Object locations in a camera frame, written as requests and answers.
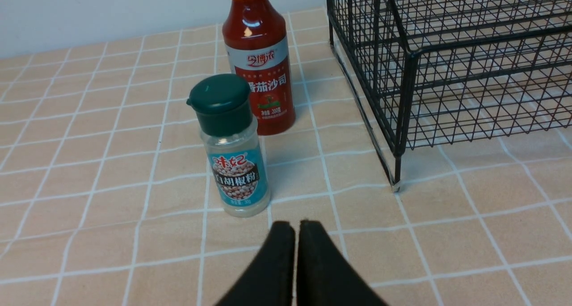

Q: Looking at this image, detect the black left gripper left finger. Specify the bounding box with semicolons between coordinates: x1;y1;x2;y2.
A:
216;221;296;306

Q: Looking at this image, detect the pepper shaker green cap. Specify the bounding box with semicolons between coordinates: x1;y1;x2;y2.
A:
186;73;271;218

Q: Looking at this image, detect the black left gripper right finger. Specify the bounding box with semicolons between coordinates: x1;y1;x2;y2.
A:
297;220;387;306

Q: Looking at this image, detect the black wire mesh shelf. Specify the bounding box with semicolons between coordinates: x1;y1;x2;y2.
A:
326;0;572;192

